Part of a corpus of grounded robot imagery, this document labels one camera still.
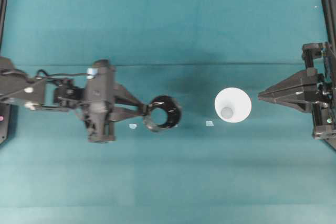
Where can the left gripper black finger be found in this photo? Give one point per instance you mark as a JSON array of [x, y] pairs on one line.
[[123, 96], [120, 114]]

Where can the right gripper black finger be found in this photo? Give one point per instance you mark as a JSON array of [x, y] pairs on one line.
[[298, 81], [298, 98]]

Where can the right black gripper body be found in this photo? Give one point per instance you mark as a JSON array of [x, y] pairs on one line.
[[311, 52]]

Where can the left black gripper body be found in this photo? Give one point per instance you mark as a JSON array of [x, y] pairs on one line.
[[72, 97]]

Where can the black ring cup holder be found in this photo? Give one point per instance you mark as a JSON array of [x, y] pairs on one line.
[[172, 109]]

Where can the white paper cup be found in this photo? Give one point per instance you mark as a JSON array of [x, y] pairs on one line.
[[232, 105]]

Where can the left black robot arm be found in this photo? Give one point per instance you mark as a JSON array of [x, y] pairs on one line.
[[37, 93]]

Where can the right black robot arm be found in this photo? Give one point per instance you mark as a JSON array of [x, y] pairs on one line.
[[320, 114]]

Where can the small clear tape piece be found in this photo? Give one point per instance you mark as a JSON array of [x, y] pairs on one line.
[[132, 126]]

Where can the left wrist camera housing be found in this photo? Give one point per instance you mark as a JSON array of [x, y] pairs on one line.
[[99, 96]]

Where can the right black base frame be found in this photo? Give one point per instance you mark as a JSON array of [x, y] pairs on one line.
[[329, 24]]

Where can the black base frame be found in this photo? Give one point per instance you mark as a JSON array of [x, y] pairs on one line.
[[6, 109], [329, 24]]

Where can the left black base frame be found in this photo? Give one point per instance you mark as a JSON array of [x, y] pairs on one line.
[[6, 109]]

